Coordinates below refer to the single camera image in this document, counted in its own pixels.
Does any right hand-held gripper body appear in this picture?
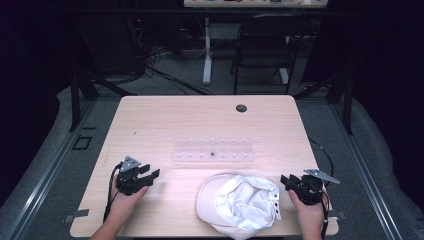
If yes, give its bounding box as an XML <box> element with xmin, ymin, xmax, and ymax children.
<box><xmin>293</xmin><ymin>168</ymin><xmax>341</xmax><ymax>206</ymax></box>

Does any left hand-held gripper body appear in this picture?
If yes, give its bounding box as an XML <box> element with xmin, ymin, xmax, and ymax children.
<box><xmin>114</xmin><ymin>155</ymin><xmax>150</xmax><ymax>197</ymax></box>

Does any white baseball cap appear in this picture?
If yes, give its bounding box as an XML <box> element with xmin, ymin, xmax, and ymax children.
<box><xmin>195</xmin><ymin>171</ymin><xmax>282</xmax><ymax>240</ymax></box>

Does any person's right hand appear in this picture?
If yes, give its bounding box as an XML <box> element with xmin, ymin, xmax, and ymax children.
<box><xmin>288</xmin><ymin>189</ymin><xmax>330</xmax><ymax>230</ymax></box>

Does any person's left hand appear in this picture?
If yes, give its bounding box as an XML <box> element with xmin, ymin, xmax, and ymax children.
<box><xmin>109</xmin><ymin>175</ymin><xmax>150</xmax><ymax>218</ymax></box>

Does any grey tape strip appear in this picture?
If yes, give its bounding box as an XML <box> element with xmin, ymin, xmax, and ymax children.
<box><xmin>63</xmin><ymin>208</ymin><xmax>90</xmax><ymax>224</ymax></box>
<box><xmin>328</xmin><ymin>211</ymin><xmax>348</xmax><ymax>222</ymax></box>

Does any clear plastic hook rack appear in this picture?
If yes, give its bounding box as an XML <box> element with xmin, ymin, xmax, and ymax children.
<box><xmin>171</xmin><ymin>134</ymin><xmax>256</xmax><ymax>165</ymax></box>

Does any white desk leg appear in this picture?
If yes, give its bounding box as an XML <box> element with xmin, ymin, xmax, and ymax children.
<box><xmin>202</xmin><ymin>16</ymin><xmax>214</xmax><ymax>86</ymax></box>

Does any black chair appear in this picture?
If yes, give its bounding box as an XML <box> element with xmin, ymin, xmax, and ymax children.
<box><xmin>229</xmin><ymin>13</ymin><xmax>313</xmax><ymax>96</ymax></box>

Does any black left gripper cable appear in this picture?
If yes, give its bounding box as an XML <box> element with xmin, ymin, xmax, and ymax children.
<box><xmin>102</xmin><ymin>162</ymin><xmax>123</xmax><ymax>223</ymax></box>

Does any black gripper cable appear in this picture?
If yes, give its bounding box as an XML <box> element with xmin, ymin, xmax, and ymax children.
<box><xmin>308</xmin><ymin>137</ymin><xmax>335</xmax><ymax>240</ymax></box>
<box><xmin>102</xmin><ymin>162</ymin><xmax>123</xmax><ymax>223</ymax></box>

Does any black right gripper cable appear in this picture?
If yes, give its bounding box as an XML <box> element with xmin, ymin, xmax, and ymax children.
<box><xmin>308</xmin><ymin>137</ymin><xmax>335</xmax><ymax>240</ymax></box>

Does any aluminium floor rail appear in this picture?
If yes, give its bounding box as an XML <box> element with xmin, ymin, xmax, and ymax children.
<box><xmin>0</xmin><ymin>99</ymin><xmax>98</xmax><ymax>240</ymax></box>
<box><xmin>328</xmin><ymin>99</ymin><xmax>405</xmax><ymax>240</ymax></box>

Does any black metal frame stand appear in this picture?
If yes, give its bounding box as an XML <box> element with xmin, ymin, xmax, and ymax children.
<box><xmin>69</xmin><ymin>68</ymin><xmax>138</xmax><ymax>133</ymax></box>
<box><xmin>292</xmin><ymin>70</ymin><xmax>355</xmax><ymax>136</ymax></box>

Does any bundle of floor cables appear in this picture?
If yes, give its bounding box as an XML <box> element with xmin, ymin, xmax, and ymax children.
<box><xmin>126</xmin><ymin>16</ymin><xmax>215</xmax><ymax>97</ymax></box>

